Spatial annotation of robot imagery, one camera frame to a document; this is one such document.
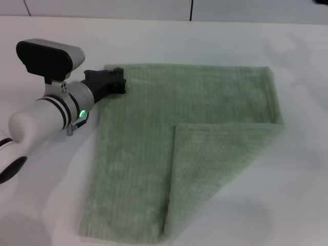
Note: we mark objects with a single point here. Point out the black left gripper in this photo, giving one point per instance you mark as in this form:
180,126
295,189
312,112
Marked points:
102,82

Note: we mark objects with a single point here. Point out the green terry towel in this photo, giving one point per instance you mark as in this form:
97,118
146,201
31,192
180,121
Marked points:
153,143

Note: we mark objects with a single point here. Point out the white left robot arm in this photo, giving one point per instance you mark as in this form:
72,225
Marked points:
38,118

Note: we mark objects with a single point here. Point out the left wrist camera housing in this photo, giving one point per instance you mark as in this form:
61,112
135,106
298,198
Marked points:
46,56

